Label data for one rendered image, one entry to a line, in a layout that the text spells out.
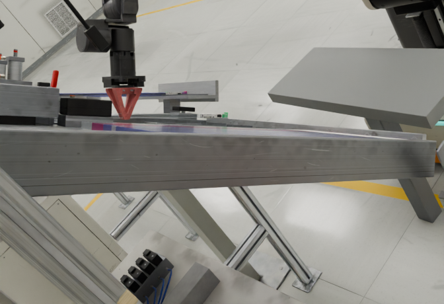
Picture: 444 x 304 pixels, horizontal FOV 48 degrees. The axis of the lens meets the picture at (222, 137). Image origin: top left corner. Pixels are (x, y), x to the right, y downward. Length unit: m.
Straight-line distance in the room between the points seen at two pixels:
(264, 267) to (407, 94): 0.95
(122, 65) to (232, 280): 0.52
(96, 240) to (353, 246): 1.02
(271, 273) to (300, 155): 1.28
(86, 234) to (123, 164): 1.62
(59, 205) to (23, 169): 1.58
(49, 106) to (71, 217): 1.30
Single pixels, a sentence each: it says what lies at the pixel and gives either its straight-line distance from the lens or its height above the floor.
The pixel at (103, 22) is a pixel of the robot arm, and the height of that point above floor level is 1.12.
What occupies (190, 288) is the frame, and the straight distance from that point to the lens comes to 1.04.
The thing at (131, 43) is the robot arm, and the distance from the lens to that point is 1.16.
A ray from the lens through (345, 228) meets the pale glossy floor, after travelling 1.90.
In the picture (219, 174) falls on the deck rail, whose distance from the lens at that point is 0.58.
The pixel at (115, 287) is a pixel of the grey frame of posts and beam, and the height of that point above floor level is 1.03.
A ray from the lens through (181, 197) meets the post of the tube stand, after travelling 1.63.
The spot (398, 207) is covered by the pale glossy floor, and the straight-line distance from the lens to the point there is 1.88.
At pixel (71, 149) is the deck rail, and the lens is 0.50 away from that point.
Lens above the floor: 1.30
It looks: 27 degrees down
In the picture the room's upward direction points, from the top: 36 degrees counter-clockwise
